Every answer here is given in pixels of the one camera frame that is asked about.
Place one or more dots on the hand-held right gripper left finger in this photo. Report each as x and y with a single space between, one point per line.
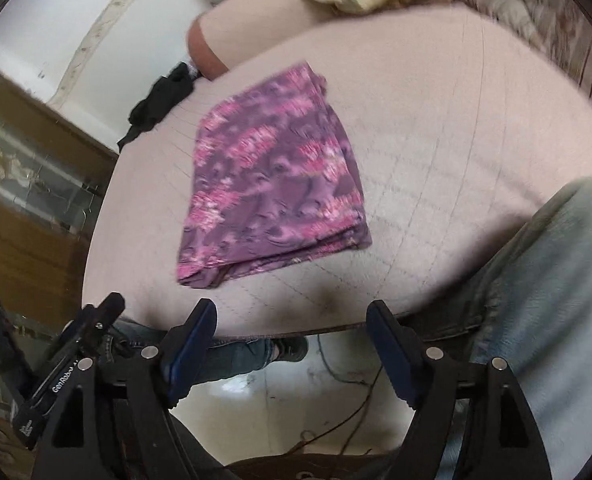
193 345

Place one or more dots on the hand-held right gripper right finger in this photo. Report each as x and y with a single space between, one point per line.
388 347

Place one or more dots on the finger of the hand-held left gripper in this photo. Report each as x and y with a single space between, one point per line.
107 307

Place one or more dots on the purple floral garment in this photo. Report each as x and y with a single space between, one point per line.
271 180

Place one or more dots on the person's left leg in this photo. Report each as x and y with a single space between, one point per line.
226 357

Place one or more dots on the dark shoe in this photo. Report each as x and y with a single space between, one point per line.
290 349

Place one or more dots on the wooden glass-front cabinet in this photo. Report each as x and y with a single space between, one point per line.
31 220

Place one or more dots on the black cloth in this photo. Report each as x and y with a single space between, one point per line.
161 97

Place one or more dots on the pink bed blanket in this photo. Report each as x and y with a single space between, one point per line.
450 125

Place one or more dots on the brown furry blanket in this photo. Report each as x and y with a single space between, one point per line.
535 10

